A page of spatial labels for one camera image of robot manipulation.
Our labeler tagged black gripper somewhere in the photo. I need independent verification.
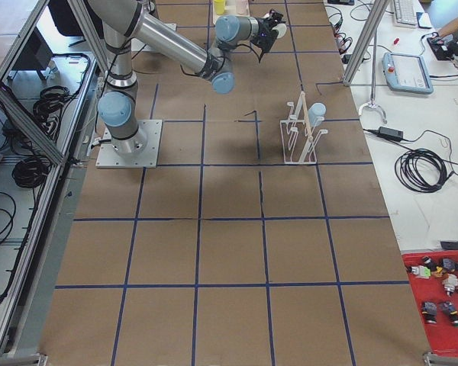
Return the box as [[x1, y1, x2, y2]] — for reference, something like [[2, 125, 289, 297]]
[[253, 9, 283, 53]]

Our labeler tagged cream white plastic cup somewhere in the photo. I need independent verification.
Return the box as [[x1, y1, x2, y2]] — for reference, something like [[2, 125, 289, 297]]
[[272, 23, 287, 39]]

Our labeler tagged light blue plastic cup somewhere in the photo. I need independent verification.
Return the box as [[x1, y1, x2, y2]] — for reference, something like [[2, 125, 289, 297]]
[[308, 102, 327, 127]]

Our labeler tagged pink plastic cup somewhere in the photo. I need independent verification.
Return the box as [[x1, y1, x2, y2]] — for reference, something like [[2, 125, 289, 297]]
[[234, 0, 248, 15]]

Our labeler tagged yellow plastic cup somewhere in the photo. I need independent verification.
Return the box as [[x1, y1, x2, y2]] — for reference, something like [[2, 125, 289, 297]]
[[212, 0, 226, 15]]

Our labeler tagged cream plastic tray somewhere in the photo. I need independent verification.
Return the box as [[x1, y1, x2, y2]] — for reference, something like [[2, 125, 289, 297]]
[[211, 0, 252, 24]]

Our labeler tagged white keyboard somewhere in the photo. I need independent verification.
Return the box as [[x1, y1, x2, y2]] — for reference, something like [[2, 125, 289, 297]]
[[390, 0, 418, 27]]

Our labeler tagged metal reacher grabber tool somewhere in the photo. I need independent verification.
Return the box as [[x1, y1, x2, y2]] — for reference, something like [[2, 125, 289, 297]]
[[358, 28, 387, 124]]

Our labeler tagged blue teach pendant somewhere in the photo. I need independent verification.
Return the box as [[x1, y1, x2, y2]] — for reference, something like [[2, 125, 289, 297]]
[[382, 52, 434, 95]]

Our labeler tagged black power adapter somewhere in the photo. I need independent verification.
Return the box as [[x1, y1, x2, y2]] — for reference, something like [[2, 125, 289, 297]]
[[377, 126, 404, 142]]

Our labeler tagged red parts tray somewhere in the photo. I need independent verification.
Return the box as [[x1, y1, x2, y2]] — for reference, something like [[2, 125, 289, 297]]
[[402, 251, 458, 357]]

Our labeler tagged aluminium frame post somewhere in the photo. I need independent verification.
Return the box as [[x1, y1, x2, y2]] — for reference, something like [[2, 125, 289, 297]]
[[343, 0, 389, 86]]

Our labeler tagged white wire cup rack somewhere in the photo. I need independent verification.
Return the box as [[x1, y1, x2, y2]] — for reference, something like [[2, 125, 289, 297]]
[[279, 91, 328, 165]]

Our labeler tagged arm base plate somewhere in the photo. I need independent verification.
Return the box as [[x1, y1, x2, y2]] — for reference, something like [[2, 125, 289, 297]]
[[96, 120, 163, 169]]

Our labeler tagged coiled black cable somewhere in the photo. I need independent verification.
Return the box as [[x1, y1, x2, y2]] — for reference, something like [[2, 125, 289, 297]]
[[395, 147, 450, 194]]

